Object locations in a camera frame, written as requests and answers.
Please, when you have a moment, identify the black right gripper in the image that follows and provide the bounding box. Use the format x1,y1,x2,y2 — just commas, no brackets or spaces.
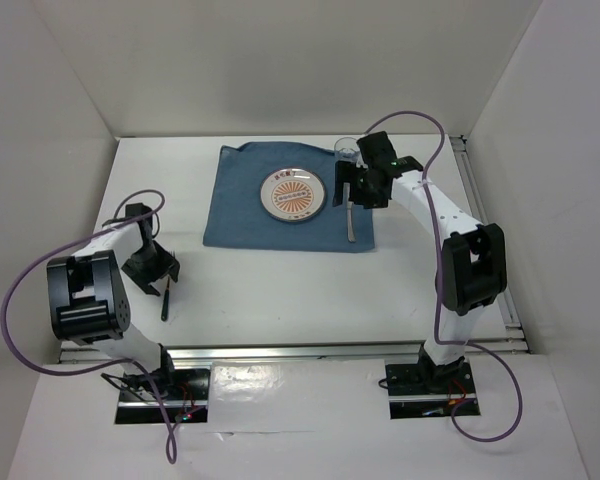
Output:
332,160,389,209

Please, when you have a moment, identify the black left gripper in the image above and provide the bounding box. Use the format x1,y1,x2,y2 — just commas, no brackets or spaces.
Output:
119,240,179,297

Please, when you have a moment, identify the silver table knife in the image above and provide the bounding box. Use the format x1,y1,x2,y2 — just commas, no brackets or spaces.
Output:
345,183,357,243

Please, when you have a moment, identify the gold fork green handle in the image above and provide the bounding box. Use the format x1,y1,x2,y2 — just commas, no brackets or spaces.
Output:
160,276,172,322

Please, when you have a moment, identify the clear drinking glass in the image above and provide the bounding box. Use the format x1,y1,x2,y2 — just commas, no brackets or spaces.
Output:
333,136,360,163

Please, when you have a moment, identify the white plate orange sunburst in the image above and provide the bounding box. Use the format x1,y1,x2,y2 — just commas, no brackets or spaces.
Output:
259,167,327,223

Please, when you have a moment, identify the blue cloth placemat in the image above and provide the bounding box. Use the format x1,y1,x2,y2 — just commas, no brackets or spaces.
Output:
203,141,375,253

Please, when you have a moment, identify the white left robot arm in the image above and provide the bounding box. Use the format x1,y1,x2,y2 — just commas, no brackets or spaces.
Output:
46,203,180,399

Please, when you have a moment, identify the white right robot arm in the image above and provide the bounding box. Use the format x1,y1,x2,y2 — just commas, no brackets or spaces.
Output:
333,131,507,392

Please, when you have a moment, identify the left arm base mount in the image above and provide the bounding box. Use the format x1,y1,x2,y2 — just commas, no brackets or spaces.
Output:
100,367,211,425

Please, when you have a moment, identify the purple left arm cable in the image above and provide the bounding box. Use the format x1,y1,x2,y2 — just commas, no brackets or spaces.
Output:
1,188,191,465

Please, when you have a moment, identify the aluminium front rail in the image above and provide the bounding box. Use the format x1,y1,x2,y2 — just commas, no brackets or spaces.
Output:
59,338,529,365

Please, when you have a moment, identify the aluminium rail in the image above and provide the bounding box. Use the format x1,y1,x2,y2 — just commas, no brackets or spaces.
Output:
59,338,529,365
448,133,526,346

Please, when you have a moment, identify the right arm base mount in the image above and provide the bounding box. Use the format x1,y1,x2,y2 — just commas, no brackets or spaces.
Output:
377,360,481,420

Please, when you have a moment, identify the aluminium right side rail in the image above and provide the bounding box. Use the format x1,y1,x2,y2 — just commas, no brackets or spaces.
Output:
448,133,526,346

